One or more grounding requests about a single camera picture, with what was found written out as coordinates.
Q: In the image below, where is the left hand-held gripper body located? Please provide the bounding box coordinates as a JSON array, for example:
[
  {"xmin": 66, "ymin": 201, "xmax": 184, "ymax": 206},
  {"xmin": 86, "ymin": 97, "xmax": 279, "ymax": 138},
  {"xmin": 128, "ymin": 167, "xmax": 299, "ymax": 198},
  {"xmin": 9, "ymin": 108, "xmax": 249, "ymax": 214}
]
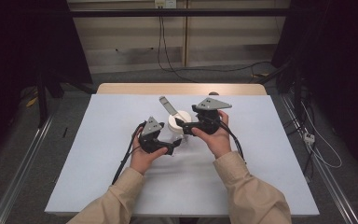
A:
[{"xmin": 138, "ymin": 116, "xmax": 169, "ymax": 155}]

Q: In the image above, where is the aluminium floor rail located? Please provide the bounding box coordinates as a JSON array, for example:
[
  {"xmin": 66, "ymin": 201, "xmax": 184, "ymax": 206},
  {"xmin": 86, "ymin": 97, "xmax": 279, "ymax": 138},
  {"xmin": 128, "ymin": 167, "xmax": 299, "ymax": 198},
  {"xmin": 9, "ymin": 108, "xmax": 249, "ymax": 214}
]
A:
[
  {"xmin": 278, "ymin": 93, "xmax": 358, "ymax": 224},
  {"xmin": 0, "ymin": 114, "xmax": 56, "ymax": 224}
]

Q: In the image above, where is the left hand-held gripper black cable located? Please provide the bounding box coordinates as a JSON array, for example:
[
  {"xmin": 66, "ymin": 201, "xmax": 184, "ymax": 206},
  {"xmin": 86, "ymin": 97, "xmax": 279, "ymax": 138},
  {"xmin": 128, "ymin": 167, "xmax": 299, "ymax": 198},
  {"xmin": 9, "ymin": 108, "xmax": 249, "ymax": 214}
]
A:
[{"xmin": 111, "ymin": 121, "xmax": 146, "ymax": 186}]

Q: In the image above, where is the white power strip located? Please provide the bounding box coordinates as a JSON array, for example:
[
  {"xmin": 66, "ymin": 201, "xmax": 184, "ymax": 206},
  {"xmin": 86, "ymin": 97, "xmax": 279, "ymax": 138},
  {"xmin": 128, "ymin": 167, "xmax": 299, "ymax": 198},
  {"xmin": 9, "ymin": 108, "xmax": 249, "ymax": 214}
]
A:
[{"xmin": 303, "ymin": 132, "xmax": 316, "ymax": 146}]

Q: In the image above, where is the right hand-held gripper black cable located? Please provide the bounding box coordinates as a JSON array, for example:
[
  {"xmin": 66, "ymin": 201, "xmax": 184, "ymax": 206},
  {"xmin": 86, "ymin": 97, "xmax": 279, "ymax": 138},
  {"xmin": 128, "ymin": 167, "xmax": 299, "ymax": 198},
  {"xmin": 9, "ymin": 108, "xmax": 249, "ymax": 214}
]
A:
[{"xmin": 218, "ymin": 119, "xmax": 247, "ymax": 163}]

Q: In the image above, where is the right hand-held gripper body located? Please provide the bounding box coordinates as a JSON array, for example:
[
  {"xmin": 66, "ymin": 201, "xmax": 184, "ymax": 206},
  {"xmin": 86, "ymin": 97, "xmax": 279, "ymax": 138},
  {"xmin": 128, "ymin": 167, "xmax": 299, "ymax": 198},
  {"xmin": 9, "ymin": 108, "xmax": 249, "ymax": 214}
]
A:
[{"xmin": 195, "ymin": 96, "xmax": 233, "ymax": 135}]

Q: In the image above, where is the white wall socket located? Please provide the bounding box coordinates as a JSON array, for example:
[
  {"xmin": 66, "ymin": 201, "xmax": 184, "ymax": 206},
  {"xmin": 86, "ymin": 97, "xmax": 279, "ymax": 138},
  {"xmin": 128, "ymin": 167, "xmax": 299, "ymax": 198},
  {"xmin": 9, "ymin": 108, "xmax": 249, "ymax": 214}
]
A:
[{"xmin": 154, "ymin": 0, "xmax": 178, "ymax": 9}]

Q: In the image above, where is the person's left hand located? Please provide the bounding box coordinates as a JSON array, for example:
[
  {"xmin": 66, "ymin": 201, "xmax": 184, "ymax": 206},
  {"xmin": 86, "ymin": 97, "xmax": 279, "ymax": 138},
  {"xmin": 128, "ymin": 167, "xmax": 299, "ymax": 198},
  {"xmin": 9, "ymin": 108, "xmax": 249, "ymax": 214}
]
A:
[{"xmin": 130, "ymin": 125, "xmax": 169, "ymax": 175}]

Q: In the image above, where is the black tripod stand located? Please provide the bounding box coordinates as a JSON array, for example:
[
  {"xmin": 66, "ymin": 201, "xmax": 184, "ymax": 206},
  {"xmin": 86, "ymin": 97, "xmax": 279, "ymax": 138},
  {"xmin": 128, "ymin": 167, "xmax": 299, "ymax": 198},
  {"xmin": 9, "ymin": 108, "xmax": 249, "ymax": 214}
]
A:
[{"xmin": 255, "ymin": 58, "xmax": 304, "ymax": 119}]

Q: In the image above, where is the black horizontal metal bar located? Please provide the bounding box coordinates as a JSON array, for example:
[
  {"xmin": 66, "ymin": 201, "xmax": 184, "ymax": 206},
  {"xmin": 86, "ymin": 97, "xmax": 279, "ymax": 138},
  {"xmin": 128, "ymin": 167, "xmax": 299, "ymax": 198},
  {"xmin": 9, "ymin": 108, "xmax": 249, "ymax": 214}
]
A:
[{"xmin": 69, "ymin": 7, "xmax": 293, "ymax": 18}]

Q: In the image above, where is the black metal stand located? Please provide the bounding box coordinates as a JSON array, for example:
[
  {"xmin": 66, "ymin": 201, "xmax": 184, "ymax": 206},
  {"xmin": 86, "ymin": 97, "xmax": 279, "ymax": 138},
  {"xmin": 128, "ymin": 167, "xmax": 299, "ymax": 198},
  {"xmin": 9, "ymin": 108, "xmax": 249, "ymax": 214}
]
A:
[{"xmin": 35, "ymin": 72, "xmax": 49, "ymax": 129}]

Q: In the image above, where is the glass jar with white lid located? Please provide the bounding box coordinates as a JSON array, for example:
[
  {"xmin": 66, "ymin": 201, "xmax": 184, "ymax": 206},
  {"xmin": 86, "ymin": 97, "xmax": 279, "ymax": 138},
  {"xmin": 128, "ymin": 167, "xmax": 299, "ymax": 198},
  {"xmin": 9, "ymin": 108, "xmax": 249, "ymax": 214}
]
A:
[{"xmin": 167, "ymin": 110, "xmax": 194, "ymax": 147}]

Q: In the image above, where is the white table cover board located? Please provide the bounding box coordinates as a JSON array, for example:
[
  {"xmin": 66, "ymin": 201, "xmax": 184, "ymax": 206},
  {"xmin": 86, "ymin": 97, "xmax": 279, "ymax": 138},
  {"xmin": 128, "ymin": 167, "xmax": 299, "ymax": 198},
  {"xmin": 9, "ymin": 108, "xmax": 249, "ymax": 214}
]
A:
[{"xmin": 44, "ymin": 93, "xmax": 321, "ymax": 217}]

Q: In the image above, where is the person's right hand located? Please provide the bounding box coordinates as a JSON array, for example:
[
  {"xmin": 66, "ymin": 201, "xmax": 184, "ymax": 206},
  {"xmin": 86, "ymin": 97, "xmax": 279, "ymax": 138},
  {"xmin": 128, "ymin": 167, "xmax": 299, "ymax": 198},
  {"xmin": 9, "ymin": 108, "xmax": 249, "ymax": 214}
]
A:
[{"xmin": 191, "ymin": 109, "xmax": 233, "ymax": 160}]

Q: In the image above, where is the black floor cable bundle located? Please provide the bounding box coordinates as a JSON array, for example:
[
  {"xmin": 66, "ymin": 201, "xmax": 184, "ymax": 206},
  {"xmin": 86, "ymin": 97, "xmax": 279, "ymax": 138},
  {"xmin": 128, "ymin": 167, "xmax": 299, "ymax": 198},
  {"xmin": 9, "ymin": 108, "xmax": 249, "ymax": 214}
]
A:
[{"xmin": 282, "ymin": 92, "xmax": 317, "ymax": 175}]

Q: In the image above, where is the hand-held gripper black cable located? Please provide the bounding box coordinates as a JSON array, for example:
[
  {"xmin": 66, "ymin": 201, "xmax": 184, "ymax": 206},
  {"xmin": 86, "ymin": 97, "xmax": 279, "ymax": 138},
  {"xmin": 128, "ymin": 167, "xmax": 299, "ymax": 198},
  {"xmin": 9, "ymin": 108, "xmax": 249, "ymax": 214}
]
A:
[
  {"xmin": 218, "ymin": 119, "xmax": 247, "ymax": 163},
  {"xmin": 111, "ymin": 121, "xmax": 146, "ymax": 186}
]

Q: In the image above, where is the grey strip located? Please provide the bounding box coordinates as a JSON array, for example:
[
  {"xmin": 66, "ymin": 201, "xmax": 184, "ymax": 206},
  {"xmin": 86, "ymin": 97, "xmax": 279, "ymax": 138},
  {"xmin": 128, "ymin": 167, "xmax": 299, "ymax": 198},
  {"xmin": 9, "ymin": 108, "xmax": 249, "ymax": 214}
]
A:
[{"xmin": 158, "ymin": 95, "xmax": 188, "ymax": 121}]

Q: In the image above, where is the white cable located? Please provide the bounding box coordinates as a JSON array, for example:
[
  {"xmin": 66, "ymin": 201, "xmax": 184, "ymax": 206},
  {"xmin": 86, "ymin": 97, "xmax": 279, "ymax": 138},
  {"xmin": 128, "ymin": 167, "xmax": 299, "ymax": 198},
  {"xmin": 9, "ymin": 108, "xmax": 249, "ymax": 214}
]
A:
[{"xmin": 300, "ymin": 100, "xmax": 344, "ymax": 170}]

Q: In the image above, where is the black wall cable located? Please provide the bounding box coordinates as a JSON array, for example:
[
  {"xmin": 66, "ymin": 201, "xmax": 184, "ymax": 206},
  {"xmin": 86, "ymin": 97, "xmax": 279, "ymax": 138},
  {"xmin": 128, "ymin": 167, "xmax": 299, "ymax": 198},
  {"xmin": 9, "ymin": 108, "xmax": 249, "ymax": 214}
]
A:
[
  {"xmin": 160, "ymin": 15, "xmax": 273, "ymax": 74},
  {"xmin": 157, "ymin": 15, "xmax": 199, "ymax": 84}
]

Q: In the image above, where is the yellow floor tape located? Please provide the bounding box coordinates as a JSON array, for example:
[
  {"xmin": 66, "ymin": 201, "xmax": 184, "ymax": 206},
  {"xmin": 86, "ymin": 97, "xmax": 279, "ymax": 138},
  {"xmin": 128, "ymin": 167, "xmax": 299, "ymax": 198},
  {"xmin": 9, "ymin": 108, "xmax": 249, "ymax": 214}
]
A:
[{"xmin": 25, "ymin": 96, "xmax": 39, "ymax": 108}]

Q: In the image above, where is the black curtain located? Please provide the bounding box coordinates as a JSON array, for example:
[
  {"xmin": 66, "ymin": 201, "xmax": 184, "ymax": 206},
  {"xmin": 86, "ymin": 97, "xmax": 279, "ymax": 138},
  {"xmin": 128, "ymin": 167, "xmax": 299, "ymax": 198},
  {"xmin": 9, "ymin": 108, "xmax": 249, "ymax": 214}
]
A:
[
  {"xmin": 271, "ymin": 0, "xmax": 358, "ymax": 183},
  {"xmin": 0, "ymin": 0, "xmax": 93, "ymax": 164}
]

